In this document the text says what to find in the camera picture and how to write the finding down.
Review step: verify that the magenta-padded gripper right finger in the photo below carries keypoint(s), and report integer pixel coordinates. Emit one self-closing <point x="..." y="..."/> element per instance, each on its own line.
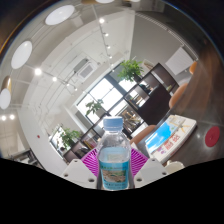
<point x="151" y="171"/>

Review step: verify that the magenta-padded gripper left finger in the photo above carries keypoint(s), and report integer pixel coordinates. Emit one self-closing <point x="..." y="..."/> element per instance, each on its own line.
<point x="77" y="171"/>

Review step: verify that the clear blue-capped water bottle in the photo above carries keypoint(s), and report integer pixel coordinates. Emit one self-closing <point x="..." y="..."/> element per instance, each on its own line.
<point x="114" y="163"/>

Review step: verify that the green potted plant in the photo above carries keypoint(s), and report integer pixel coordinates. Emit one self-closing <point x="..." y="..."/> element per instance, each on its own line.
<point x="130" y="69"/>
<point x="69" y="136"/>
<point x="94" y="106"/>

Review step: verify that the blue-covered white book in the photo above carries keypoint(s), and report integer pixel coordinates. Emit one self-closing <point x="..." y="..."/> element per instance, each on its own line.
<point x="168" y="136"/>

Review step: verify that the low dark shelf unit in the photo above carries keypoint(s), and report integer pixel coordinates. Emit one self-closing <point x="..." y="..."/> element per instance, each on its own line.
<point x="155" y="103"/>

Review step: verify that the flat round red coaster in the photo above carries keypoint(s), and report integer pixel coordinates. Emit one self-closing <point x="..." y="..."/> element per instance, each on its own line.
<point x="212" y="136"/>

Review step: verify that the orange chairs group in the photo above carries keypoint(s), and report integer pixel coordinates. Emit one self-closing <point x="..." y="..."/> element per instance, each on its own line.
<point x="178" y="95"/>

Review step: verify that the ceiling air conditioner unit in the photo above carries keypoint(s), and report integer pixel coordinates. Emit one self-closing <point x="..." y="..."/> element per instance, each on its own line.
<point x="86" y="70"/>

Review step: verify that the ceiling spot lights group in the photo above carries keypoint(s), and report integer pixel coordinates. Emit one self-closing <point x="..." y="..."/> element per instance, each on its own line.
<point x="38" y="71"/>

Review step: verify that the round ceiling panel lights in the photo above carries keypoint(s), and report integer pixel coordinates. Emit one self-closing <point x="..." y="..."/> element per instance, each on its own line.
<point x="59" y="14"/>

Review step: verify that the white wall radiator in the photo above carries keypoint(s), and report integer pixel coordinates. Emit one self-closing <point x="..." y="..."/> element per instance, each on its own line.
<point x="180" y="60"/>

